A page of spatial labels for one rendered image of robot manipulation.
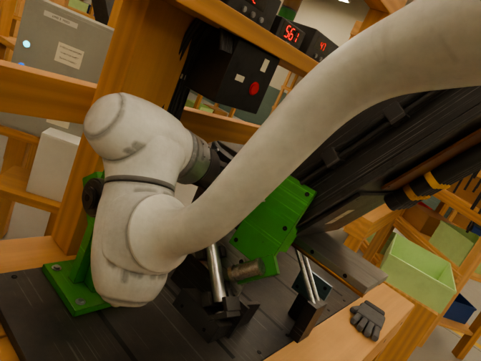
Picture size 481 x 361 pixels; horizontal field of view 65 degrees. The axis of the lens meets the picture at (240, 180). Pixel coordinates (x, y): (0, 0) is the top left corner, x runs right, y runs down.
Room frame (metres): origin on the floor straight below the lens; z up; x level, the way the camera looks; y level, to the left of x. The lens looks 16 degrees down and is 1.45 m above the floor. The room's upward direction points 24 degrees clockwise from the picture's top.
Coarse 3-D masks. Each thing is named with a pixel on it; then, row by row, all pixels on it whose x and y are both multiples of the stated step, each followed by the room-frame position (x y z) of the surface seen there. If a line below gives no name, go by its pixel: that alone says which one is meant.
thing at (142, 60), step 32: (128, 0) 0.81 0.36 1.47; (160, 0) 0.79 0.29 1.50; (128, 32) 0.79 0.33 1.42; (160, 32) 0.81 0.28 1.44; (128, 64) 0.77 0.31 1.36; (160, 64) 0.83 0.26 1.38; (96, 96) 0.82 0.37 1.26; (160, 96) 0.86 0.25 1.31; (96, 160) 0.77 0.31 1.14; (64, 192) 0.82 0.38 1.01; (64, 224) 0.80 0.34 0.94
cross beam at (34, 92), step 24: (0, 72) 0.66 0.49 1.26; (24, 72) 0.70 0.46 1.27; (48, 72) 0.77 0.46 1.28; (0, 96) 0.67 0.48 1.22; (24, 96) 0.71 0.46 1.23; (48, 96) 0.74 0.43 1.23; (72, 96) 0.78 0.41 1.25; (72, 120) 0.80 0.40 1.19; (192, 120) 1.09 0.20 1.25; (216, 120) 1.17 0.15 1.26; (240, 120) 1.33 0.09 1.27
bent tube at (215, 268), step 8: (264, 200) 0.82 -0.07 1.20; (208, 248) 0.78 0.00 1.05; (216, 248) 0.79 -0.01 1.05; (208, 256) 0.77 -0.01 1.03; (216, 256) 0.77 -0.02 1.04; (208, 264) 0.77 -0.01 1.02; (216, 264) 0.76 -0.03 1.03; (216, 272) 0.75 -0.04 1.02; (216, 280) 0.74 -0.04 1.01; (216, 288) 0.73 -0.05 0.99; (224, 288) 0.74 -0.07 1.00; (216, 296) 0.72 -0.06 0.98; (224, 296) 0.73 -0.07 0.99
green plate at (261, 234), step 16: (288, 176) 0.83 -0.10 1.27; (272, 192) 0.83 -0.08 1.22; (288, 192) 0.81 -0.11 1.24; (304, 192) 0.80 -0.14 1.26; (256, 208) 0.82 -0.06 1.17; (272, 208) 0.81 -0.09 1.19; (288, 208) 0.79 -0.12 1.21; (304, 208) 0.78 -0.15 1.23; (240, 224) 0.82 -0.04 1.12; (256, 224) 0.80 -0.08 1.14; (272, 224) 0.79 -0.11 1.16; (288, 224) 0.78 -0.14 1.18; (240, 240) 0.80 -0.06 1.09; (256, 240) 0.79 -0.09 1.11; (272, 240) 0.77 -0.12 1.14; (288, 240) 0.81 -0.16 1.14; (256, 256) 0.77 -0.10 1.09
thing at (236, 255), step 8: (232, 232) 0.83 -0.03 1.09; (224, 240) 0.84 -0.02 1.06; (232, 248) 0.82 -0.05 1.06; (232, 256) 0.81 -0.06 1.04; (240, 256) 0.80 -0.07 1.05; (224, 264) 0.81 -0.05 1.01; (232, 264) 0.80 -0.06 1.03; (224, 272) 0.80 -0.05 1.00; (224, 280) 0.78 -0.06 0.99; (232, 288) 0.77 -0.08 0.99; (240, 288) 0.77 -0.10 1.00
